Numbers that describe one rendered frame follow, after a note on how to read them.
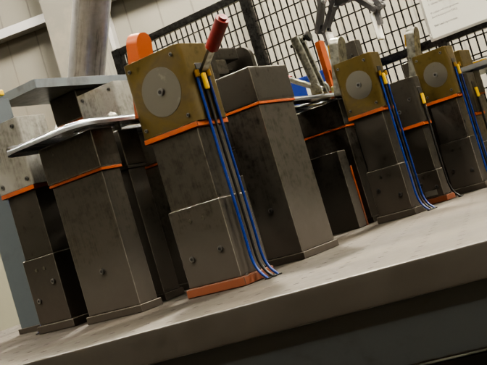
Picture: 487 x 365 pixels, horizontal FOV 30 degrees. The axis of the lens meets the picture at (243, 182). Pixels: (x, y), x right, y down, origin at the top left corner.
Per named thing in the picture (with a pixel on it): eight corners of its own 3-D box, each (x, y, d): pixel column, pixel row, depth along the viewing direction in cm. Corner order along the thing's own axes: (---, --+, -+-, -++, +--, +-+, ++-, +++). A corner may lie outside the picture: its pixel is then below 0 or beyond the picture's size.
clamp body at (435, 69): (498, 185, 209) (454, 41, 211) (451, 198, 216) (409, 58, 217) (507, 182, 215) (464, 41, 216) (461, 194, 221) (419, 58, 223)
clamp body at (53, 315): (75, 329, 149) (14, 116, 150) (27, 340, 156) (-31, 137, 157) (105, 317, 155) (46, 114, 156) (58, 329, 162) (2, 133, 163)
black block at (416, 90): (460, 198, 201) (422, 72, 202) (420, 209, 206) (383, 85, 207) (468, 195, 205) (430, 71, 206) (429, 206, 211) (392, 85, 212)
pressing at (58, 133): (92, 119, 129) (89, 109, 130) (-8, 161, 142) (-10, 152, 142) (445, 81, 243) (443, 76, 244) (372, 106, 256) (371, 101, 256)
